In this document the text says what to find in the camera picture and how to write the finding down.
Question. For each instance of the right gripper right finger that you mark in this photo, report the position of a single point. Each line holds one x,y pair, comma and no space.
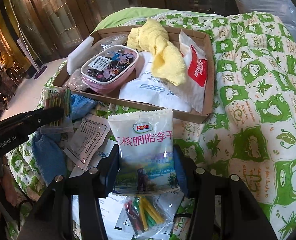
224,207

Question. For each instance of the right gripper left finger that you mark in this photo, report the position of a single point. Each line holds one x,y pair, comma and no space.
51,216

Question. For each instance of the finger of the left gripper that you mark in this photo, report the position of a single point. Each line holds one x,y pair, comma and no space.
24,124

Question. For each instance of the blue towel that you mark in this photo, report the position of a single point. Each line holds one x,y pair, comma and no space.
49,157

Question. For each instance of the bag of coloured sticks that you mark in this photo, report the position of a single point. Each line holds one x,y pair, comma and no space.
58,98

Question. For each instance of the small white printed sachet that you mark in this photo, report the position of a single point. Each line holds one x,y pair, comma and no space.
118,226

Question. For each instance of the beige printed sachet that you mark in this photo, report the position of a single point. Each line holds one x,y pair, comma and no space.
87,139

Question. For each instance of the Dole snack bag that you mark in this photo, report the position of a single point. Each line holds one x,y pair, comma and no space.
145,141

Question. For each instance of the bag of coloured clips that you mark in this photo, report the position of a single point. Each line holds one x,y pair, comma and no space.
146,216

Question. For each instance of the pink cartoon zip pouch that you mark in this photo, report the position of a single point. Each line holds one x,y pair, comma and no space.
109,69

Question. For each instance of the white medical gauze packet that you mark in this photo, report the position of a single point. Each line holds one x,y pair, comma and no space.
146,88

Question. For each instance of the yellow towel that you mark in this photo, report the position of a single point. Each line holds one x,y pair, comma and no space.
167,61

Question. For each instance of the white pouch red label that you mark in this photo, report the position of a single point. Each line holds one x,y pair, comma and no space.
193,90

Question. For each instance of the white foam block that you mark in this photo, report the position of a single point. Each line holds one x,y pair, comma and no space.
80,55

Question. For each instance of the person left hand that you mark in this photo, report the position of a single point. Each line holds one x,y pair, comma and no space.
8,195

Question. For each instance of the shallow cardboard tray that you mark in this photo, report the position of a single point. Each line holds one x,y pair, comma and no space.
203,41

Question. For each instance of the green white patterned quilt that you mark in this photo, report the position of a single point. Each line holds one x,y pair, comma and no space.
252,129

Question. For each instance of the wooden glass door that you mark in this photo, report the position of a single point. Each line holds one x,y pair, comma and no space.
53,28

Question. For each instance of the green bed sheet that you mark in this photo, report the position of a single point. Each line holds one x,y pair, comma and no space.
132,13

